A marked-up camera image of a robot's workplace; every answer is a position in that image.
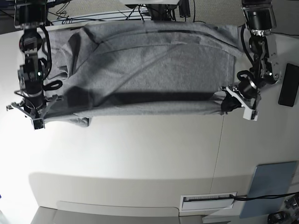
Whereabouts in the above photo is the black cable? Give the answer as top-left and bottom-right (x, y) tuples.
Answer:
(230, 193), (299, 202)

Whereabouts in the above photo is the white cable grommet tray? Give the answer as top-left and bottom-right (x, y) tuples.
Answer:
(179, 192), (237, 212)

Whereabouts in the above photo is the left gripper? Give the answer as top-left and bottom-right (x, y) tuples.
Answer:
(221, 78), (261, 112)

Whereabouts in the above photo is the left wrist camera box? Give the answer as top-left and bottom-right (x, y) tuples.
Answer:
(243, 108), (258, 121)

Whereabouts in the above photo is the black rectangular device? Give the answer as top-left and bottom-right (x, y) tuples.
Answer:
(278, 63), (299, 107)

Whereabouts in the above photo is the grey T-shirt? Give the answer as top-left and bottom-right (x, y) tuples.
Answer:
(45, 21), (242, 126)

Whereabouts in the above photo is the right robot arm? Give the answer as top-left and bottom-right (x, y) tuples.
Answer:
(7, 0), (63, 121)

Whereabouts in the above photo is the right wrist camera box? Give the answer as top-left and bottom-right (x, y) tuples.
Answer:
(31, 118), (45, 130)

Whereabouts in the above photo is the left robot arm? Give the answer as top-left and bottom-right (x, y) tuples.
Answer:
(221, 0), (281, 112)

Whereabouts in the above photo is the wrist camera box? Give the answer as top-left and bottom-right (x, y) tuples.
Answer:
(243, 108), (258, 121)
(31, 118), (45, 130)

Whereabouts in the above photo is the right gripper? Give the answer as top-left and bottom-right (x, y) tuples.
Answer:
(6, 90), (63, 119)

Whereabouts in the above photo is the blue-grey flat pad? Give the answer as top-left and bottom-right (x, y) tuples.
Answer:
(239, 161), (297, 219)

